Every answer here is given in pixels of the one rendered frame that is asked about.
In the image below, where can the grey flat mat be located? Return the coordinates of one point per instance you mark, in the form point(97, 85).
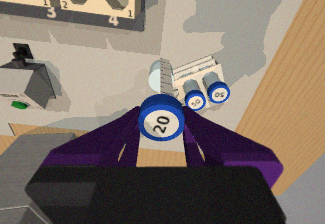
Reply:
point(98, 73)

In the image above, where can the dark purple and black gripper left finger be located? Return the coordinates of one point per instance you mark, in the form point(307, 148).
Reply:
point(102, 146)

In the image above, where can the white tube rack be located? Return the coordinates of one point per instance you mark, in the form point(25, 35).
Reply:
point(197, 75)

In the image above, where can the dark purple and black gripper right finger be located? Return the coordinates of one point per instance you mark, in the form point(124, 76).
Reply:
point(223, 147)

